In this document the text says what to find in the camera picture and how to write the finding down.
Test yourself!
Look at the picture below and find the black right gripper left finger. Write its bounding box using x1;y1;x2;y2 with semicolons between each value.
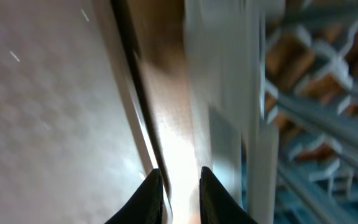
105;169;163;224

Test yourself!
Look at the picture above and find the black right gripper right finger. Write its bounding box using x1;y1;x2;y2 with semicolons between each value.
199;166;257;224

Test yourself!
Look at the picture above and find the brown serving tray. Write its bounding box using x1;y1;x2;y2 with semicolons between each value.
0;0;173;224

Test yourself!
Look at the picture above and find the grey dishwasher rack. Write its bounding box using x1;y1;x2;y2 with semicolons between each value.
184;1;358;223

